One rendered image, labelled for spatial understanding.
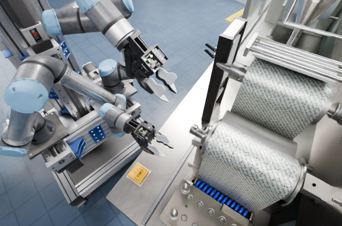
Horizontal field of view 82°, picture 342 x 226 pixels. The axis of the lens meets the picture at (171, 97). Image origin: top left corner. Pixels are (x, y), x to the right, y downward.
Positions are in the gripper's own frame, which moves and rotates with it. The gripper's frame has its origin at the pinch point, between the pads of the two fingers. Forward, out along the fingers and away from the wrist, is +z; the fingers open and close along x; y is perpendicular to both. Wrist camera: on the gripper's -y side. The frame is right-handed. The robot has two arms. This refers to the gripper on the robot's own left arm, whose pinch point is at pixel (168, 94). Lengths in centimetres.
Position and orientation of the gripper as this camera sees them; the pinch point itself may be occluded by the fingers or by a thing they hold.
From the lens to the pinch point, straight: 60.9
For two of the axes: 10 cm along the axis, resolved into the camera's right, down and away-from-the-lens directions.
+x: 5.5, -6.5, 5.3
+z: 6.4, 7.3, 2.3
